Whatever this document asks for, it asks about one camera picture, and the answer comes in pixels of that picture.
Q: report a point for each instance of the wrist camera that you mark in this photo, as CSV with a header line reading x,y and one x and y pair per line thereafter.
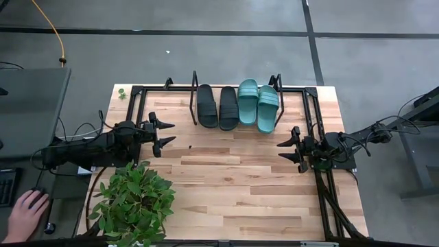
x,y
147,132
309,145

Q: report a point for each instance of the green plant in black pot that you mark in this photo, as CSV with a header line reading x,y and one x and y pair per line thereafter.
x,y
133,202

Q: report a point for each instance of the small green leaf sprig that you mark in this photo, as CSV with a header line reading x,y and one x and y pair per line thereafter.
x,y
121,91

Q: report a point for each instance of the black computer mouse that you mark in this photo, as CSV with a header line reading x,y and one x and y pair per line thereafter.
x,y
35,203

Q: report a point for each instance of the black chair caster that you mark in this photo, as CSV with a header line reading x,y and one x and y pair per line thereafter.
x,y
50,228

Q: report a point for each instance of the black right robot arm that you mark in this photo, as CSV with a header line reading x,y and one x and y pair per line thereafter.
x,y
356,135

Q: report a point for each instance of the black aluminium rig frame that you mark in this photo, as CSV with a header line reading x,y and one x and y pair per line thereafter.
x,y
178,89

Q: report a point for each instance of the black keyboard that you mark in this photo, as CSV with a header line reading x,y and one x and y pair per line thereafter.
x,y
7,187

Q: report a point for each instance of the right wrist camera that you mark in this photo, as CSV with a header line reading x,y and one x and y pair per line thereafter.
x,y
309,145

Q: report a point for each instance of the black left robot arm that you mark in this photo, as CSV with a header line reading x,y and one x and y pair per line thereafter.
x,y
85,151

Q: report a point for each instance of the black clamp bracket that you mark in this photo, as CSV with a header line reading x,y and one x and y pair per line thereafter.
x,y
168,83
272,80

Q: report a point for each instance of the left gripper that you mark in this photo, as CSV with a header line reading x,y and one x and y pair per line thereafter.
x,y
156,133

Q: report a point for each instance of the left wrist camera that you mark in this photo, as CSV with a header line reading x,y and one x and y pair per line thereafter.
x,y
147,132

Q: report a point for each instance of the teal rubber slide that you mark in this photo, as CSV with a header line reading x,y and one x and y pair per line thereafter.
x,y
267,109
248,103

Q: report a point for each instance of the grey metal desk frame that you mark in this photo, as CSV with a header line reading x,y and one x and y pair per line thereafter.
x,y
413,161

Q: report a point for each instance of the person's hand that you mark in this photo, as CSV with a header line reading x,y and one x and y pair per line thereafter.
x,y
22,219

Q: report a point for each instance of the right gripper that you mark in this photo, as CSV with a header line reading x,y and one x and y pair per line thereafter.
x,y
299,147

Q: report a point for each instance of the grey desk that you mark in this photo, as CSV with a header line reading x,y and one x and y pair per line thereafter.
x,y
31,109

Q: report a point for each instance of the black frame wooden shelf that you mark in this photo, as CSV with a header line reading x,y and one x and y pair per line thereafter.
x,y
191,103

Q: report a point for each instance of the black rubber slide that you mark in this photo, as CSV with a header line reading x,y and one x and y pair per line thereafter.
x,y
229,109
206,106

